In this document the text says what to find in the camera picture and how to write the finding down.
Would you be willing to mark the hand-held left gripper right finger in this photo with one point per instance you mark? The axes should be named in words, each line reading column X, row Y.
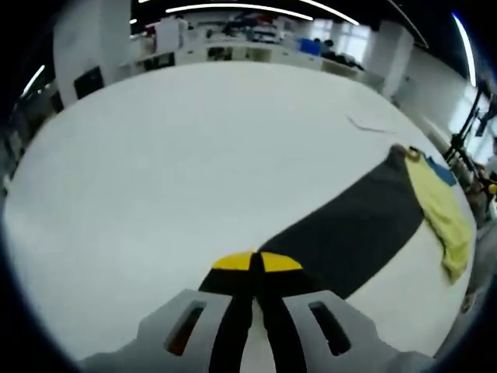
column 279, row 311

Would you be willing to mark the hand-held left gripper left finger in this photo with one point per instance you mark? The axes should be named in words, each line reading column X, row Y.
column 229, row 311

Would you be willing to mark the blue yellow black garment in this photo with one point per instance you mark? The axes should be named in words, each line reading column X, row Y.
column 349, row 241

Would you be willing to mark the white template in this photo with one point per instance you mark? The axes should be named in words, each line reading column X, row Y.
column 372, row 123

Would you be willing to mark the yellow round object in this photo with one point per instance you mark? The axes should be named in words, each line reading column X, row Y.
column 492, row 188

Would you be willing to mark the white cabinet row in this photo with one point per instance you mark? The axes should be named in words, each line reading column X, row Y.
column 252, row 50

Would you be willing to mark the blue storage bin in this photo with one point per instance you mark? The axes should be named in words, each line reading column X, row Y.
column 310, row 46

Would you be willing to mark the black tripod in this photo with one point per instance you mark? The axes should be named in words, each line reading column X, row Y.
column 470, row 116

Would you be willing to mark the white square pillar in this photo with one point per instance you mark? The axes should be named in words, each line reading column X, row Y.
column 396, row 58
column 89, row 35

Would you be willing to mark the bright window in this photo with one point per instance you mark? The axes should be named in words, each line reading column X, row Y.
column 345, row 37

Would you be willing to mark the ceiling light strip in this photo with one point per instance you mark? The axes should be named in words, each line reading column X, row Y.
column 233, row 8
column 466, row 46
column 34, row 79

